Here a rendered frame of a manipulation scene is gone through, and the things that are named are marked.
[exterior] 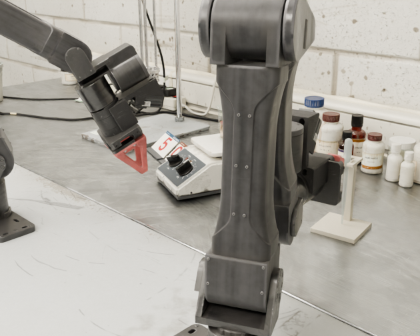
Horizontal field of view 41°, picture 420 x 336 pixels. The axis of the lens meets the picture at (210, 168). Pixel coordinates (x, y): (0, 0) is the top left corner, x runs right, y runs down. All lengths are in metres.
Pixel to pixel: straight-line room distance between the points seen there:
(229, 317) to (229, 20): 0.30
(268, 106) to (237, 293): 0.20
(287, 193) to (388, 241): 0.38
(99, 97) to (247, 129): 0.52
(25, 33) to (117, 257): 0.39
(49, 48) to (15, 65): 1.86
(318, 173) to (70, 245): 0.43
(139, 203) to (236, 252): 0.55
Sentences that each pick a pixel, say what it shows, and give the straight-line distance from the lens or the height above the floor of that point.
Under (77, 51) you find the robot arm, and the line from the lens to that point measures 1.00.
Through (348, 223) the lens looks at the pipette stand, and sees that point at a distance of 1.02.
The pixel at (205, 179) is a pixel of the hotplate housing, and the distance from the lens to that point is 1.11.
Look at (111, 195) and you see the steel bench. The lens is 1.15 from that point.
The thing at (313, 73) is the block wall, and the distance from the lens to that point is 1.54.
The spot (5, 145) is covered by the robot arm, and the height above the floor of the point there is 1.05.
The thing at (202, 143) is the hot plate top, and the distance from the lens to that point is 1.17.
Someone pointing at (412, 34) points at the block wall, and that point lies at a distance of 1.39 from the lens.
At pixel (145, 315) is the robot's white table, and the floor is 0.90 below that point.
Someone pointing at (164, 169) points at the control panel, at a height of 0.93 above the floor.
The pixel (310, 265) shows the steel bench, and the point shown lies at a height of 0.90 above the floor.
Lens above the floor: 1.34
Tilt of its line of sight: 20 degrees down
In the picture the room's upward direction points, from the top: straight up
